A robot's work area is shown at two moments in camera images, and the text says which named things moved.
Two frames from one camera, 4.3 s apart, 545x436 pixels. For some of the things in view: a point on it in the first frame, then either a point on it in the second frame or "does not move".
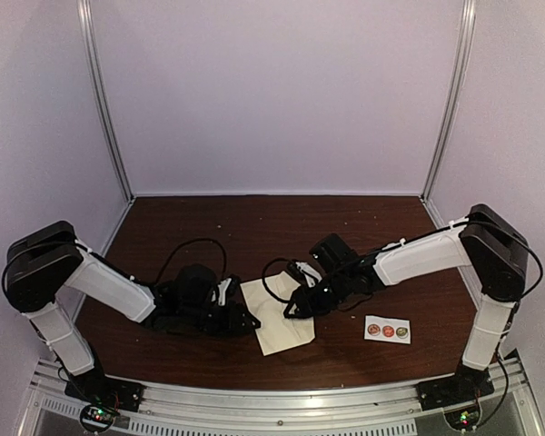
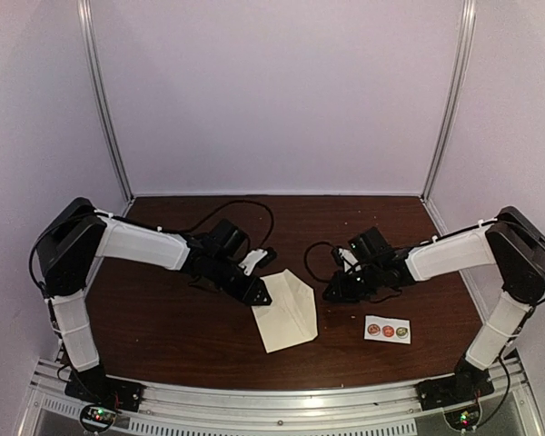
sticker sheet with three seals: x=387 y=330 does not move
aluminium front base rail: x=510 y=410 does not move
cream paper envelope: x=276 y=331 does not move
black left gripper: x=232 y=322 to x=254 y=302
